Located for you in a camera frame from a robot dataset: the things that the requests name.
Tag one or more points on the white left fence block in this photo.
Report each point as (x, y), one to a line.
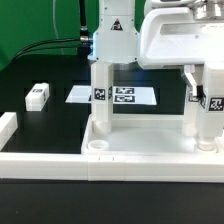
(8, 125)

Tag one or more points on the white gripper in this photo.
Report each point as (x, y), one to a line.
(182, 32)

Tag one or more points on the fiducial marker board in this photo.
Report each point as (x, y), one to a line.
(121, 95)

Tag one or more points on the white front fence bar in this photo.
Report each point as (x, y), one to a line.
(165, 168)

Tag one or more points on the white desk top tray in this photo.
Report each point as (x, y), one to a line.
(144, 135)

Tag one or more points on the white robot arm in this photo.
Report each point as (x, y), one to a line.
(117, 40)

